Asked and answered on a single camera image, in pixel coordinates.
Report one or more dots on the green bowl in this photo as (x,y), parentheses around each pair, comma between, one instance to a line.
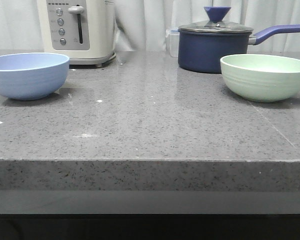
(261,77)

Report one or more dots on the blue bowl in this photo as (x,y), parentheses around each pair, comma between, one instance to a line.
(31,76)

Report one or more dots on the clear plastic container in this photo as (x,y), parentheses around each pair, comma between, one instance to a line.
(172,41)

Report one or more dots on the dark blue saucepan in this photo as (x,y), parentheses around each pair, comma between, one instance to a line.
(201,52)

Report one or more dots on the white curtain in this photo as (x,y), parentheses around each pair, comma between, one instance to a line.
(141,25)

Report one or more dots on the cream toaster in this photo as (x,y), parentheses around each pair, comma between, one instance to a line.
(84,30)

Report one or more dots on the glass pot lid blue knob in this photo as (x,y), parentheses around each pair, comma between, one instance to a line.
(216,23)

